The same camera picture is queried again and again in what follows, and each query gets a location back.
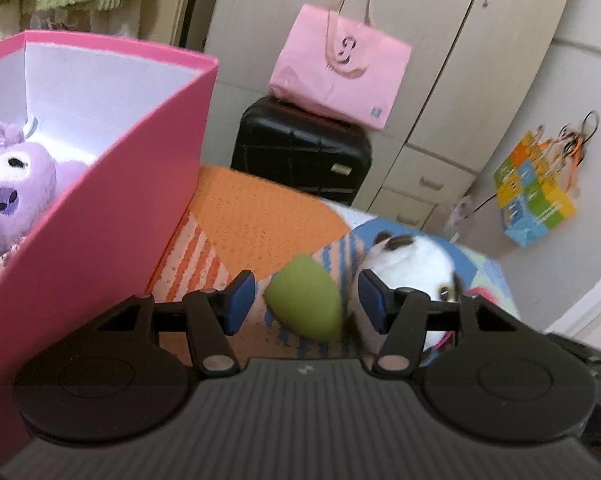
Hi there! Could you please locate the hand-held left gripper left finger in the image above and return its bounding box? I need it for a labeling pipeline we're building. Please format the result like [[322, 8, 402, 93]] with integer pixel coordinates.
[[95, 269, 257, 380]]

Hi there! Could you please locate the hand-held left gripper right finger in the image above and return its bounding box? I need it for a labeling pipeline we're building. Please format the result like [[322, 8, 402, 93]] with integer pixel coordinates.
[[357, 268, 523, 377]]

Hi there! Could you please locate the green egg-shaped sponge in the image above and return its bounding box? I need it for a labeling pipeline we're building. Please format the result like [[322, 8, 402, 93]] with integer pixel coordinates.
[[264, 254, 343, 343]]

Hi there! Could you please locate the pink storage box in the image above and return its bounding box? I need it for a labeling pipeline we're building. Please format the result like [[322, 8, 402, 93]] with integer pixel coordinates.
[[0, 30, 220, 466]]

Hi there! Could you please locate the purple plush toy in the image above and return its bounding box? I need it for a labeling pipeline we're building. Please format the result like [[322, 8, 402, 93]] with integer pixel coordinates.
[[0, 120, 88, 291]]

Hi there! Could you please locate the panda plush toy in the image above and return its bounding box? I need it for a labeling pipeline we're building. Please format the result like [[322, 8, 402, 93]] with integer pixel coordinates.
[[343, 230, 466, 356]]

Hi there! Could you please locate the patchwork blanket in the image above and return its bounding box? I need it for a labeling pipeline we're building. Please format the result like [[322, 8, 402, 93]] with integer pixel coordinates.
[[145, 165, 518, 361]]

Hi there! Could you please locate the white door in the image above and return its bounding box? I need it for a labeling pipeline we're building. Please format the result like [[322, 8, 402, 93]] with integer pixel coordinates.
[[455, 35, 601, 336]]

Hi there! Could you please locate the clear plastic bag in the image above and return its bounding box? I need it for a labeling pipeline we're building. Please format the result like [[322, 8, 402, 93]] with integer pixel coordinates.
[[447, 194, 478, 233]]

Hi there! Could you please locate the black suitcase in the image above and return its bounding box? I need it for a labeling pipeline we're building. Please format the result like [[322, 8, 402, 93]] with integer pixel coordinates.
[[230, 96, 372, 207]]

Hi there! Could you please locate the colourful paper bag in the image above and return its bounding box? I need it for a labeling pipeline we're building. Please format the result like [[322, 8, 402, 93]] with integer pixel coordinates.
[[494, 130, 577, 248]]

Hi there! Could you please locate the beige wardrobe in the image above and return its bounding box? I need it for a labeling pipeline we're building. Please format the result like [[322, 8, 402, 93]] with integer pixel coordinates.
[[200, 0, 581, 241]]

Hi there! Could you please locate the pink tote bag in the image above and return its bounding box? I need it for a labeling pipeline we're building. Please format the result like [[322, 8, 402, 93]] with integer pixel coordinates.
[[269, 0, 413, 131]]

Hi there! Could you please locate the beige lace garment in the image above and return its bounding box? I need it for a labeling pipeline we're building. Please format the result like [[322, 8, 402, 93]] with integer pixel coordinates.
[[0, 2, 148, 46]]

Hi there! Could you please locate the black wire door hook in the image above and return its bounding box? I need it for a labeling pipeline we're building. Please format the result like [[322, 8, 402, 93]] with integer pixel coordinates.
[[560, 110, 601, 161]]

